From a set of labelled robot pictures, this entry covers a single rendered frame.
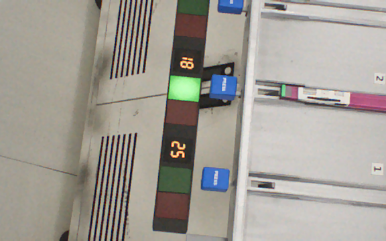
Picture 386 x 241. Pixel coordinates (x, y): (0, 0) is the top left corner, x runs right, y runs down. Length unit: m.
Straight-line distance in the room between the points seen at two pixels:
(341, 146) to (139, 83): 0.67
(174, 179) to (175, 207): 0.03
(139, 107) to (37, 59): 0.27
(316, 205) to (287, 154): 0.07
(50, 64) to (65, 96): 0.08
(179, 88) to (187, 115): 0.03
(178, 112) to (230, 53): 0.47
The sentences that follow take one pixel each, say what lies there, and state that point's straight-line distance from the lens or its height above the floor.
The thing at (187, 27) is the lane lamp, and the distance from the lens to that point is 0.83.
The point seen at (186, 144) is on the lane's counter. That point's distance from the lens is 0.78.
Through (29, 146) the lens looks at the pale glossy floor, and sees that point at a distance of 1.46.
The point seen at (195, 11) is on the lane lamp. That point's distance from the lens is 0.84.
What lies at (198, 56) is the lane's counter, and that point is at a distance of 0.82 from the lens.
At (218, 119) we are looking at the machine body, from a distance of 1.22.
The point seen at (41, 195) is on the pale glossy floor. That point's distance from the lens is 1.47.
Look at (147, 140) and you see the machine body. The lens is 1.32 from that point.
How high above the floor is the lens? 1.17
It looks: 39 degrees down
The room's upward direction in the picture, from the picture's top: 83 degrees clockwise
